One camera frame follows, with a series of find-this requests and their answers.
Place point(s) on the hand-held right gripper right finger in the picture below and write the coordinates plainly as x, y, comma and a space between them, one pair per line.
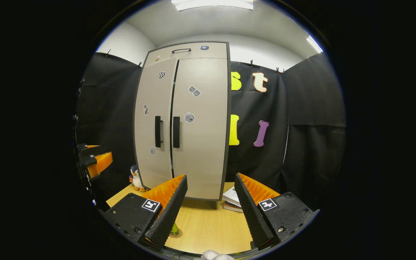
251, 213

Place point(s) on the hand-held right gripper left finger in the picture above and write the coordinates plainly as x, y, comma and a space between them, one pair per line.
170, 213

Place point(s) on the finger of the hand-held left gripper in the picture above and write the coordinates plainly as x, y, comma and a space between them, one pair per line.
101, 163
90, 150

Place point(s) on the green label plastic bottle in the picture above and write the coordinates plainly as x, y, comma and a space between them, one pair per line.
174, 229

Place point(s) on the round brown coaster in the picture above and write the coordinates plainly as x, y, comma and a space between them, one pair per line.
179, 234

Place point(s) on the grey cabinet door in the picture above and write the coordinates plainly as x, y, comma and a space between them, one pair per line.
163, 97
204, 151

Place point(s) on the grey cabinet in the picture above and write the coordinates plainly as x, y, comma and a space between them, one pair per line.
229, 126

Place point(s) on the grey cabinet drawer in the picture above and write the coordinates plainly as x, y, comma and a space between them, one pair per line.
211, 54

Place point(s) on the brown book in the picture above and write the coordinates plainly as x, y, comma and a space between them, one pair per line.
231, 208

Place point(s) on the penguin toy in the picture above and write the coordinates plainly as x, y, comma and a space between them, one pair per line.
135, 178

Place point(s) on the black backdrop cloth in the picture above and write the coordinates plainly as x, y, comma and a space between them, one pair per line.
312, 108

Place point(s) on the small ceiling light panel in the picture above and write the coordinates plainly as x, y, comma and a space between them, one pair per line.
313, 44

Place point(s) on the large ceiling light panel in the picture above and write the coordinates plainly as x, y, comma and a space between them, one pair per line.
211, 3

